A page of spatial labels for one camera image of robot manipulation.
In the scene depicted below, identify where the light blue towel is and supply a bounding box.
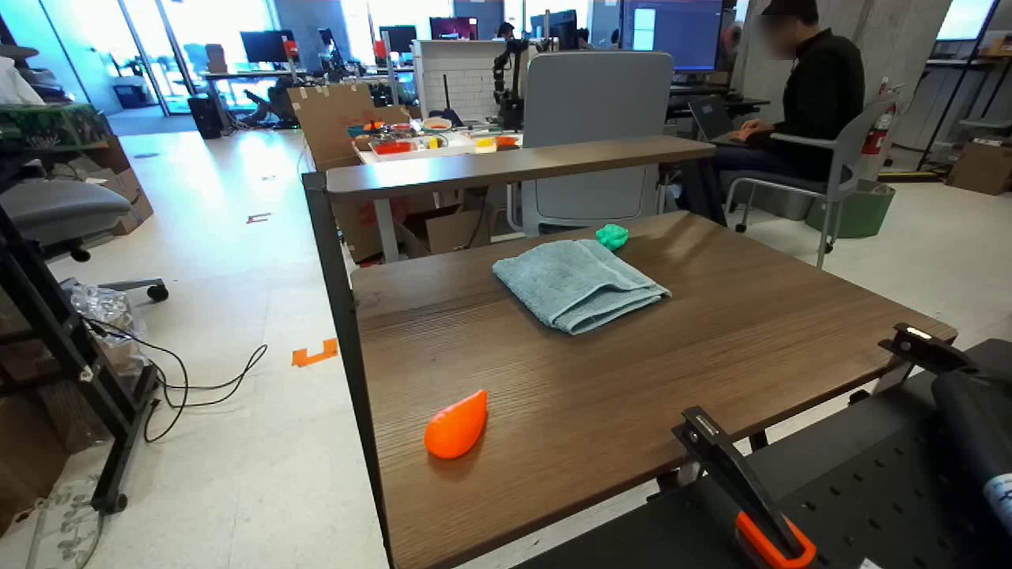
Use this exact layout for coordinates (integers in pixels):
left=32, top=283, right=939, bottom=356
left=492, top=237, right=672, bottom=334

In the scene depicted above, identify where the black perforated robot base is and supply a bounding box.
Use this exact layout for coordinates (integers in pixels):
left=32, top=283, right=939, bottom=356
left=522, top=338, right=1012, bottom=569

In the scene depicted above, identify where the green plastic grape toy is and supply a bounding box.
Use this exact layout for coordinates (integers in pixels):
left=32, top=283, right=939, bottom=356
left=595, top=223, right=629, bottom=250

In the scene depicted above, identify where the long wooden side table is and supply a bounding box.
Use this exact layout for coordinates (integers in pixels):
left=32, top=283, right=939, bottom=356
left=325, top=135, right=714, bottom=199

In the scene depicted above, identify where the orange plastic carrot toy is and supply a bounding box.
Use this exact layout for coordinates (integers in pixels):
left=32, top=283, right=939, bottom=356
left=424, top=387, right=487, bottom=460

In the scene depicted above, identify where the tray of colourful toys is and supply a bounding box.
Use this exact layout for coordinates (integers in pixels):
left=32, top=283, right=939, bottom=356
left=350, top=118, right=522, bottom=161

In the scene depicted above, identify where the cardboard box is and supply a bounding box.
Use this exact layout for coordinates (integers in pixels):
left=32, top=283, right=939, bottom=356
left=288, top=83, right=411, bottom=261

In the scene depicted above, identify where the green bin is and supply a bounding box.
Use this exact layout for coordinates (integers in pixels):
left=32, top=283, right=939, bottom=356
left=837, top=184, right=894, bottom=239

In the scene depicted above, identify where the white office chair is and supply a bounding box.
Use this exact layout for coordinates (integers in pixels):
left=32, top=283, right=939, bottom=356
left=724, top=83, right=897, bottom=261

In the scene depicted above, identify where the seated person in black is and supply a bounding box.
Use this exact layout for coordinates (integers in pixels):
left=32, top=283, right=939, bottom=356
left=676, top=0, right=866, bottom=222

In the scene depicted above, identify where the grey office chair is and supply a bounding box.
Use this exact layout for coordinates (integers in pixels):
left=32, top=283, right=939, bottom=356
left=0, top=177, right=130, bottom=261

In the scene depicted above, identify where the black cable on floor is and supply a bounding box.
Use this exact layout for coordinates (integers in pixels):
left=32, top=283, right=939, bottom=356
left=87, top=312, right=272, bottom=445

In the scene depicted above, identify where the orange-handled black clamp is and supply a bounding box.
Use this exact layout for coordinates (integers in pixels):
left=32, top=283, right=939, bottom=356
left=675, top=407, right=819, bottom=569

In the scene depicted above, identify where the black camera tripod stand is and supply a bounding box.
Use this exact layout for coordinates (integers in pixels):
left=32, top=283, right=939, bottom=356
left=0, top=210, right=158, bottom=516

